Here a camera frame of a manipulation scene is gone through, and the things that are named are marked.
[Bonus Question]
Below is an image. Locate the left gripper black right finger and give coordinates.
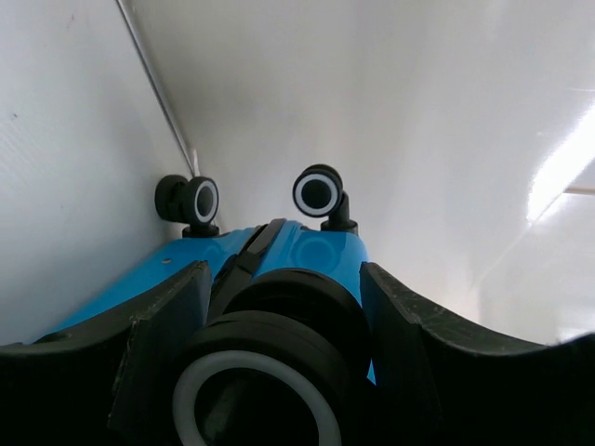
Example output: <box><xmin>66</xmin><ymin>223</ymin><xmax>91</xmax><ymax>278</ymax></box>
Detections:
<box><xmin>360</xmin><ymin>263</ymin><xmax>594</xmax><ymax>445</ymax></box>

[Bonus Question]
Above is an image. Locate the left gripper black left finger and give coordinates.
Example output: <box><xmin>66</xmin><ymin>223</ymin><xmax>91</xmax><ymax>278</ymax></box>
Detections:
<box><xmin>1</xmin><ymin>261</ymin><xmax>211</xmax><ymax>445</ymax></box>

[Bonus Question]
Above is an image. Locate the blue kids suitcase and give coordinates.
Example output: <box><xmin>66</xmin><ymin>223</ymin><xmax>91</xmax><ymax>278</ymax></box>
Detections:
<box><xmin>49</xmin><ymin>164</ymin><xmax>371</xmax><ymax>445</ymax></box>

